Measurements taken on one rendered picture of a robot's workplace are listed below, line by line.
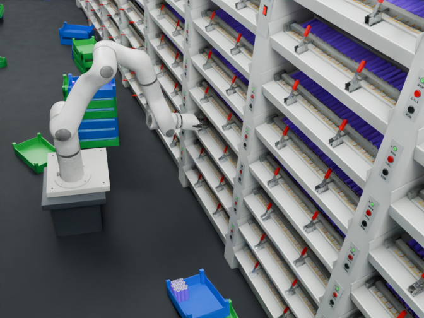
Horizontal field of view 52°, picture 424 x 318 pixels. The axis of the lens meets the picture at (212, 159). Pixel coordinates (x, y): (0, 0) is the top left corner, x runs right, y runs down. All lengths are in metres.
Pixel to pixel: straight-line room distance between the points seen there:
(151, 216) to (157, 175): 0.38
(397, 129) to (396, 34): 0.23
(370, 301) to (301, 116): 0.64
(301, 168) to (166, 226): 1.18
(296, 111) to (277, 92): 0.14
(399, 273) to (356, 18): 0.71
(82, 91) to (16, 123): 1.55
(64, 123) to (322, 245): 1.26
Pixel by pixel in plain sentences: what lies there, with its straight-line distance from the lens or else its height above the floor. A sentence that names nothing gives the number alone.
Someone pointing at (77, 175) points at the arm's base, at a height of 0.37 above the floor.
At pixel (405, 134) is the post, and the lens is 1.18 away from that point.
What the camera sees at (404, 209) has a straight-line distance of 1.27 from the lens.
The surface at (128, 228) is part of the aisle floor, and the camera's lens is 2.58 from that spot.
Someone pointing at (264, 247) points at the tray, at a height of 0.34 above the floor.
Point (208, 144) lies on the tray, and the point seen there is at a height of 0.52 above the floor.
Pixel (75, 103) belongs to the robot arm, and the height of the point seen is 0.81.
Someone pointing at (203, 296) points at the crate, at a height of 0.04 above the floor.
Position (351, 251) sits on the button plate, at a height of 0.85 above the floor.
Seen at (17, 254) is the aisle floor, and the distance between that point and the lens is 2.57.
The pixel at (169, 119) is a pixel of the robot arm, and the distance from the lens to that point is 2.15.
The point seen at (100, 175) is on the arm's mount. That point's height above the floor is 0.32.
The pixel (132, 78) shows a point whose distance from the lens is 3.73.
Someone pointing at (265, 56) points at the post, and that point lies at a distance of 1.66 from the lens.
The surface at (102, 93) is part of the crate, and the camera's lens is 2.97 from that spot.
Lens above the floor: 1.87
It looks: 37 degrees down
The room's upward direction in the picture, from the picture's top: 6 degrees clockwise
